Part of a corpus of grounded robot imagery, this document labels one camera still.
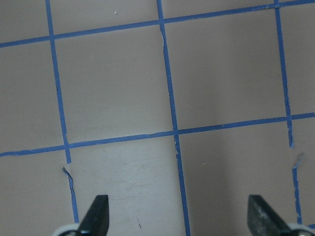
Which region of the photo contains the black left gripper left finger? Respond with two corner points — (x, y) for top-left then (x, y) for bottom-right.
(77, 195), (109, 236)

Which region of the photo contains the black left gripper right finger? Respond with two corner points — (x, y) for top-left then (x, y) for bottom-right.
(247, 195), (290, 236)

